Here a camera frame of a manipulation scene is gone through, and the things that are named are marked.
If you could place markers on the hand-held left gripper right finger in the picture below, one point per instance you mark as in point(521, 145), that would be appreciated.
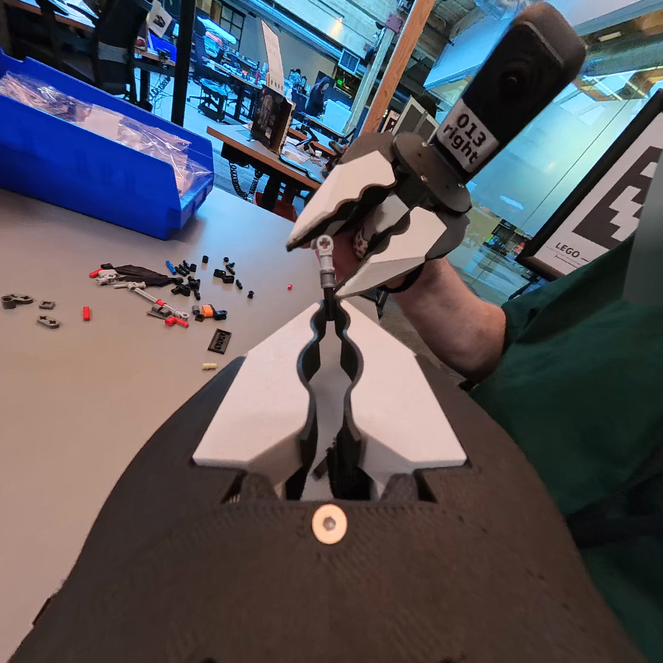
point(409, 414)

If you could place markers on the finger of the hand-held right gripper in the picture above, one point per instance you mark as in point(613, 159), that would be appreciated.
point(417, 235)
point(347, 186)

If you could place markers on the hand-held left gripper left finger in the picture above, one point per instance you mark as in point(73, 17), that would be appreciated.
point(254, 414)

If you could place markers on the light grey lego joint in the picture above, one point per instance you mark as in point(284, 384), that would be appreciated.
point(326, 259)

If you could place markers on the black lego axle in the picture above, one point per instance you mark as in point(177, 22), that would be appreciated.
point(329, 300)

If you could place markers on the person's right forearm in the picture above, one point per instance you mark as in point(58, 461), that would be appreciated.
point(461, 331)

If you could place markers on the pile of loose lego pieces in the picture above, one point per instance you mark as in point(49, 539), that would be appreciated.
point(140, 272)

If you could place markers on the grey oval two-hole lego piece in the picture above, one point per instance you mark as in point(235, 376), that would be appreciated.
point(49, 322)

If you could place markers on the person's right hand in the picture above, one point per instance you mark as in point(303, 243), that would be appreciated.
point(344, 259)

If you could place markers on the black plate with oval holes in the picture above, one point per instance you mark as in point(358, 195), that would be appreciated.
point(221, 333)

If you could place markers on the dark printed box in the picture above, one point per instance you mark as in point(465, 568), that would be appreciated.
point(272, 119)

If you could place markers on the background wooden desk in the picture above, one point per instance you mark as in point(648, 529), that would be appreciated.
point(248, 142)

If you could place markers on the wooden pillar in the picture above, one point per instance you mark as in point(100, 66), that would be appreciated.
point(399, 62)

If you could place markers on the white sign board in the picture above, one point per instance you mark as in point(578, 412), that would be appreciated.
point(272, 57)

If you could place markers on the person's green shirt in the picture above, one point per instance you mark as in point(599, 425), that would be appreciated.
point(570, 388)

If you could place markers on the black office chair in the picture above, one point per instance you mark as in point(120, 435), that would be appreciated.
point(212, 77)
point(119, 52)

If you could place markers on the black framed poster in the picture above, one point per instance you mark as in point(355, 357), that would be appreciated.
point(611, 207)

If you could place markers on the black pole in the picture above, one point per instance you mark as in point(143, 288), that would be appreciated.
point(184, 62)

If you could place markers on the clear plastic parts bags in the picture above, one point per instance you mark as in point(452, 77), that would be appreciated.
point(129, 134)

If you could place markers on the blue storage bin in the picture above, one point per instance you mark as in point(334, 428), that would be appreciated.
point(103, 176)

